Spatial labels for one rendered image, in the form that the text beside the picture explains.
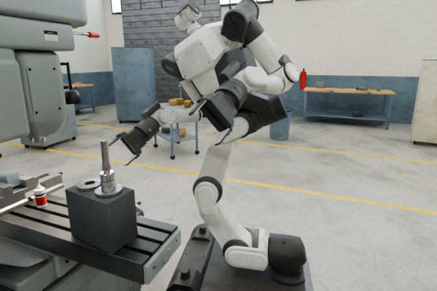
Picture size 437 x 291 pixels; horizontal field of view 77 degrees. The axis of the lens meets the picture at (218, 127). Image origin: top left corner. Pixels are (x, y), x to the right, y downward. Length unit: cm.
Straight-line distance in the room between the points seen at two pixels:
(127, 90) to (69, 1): 616
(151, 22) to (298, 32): 472
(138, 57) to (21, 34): 615
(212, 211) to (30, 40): 97
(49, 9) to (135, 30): 914
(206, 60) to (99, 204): 64
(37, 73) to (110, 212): 55
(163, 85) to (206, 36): 863
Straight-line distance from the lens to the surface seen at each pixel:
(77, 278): 144
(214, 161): 127
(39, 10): 117
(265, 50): 109
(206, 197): 129
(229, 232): 143
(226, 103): 78
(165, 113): 125
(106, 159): 99
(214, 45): 110
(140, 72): 720
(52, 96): 121
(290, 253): 145
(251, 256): 143
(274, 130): 568
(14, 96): 110
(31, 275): 129
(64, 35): 123
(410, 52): 842
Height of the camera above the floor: 160
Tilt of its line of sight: 14 degrees down
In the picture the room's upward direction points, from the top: straight up
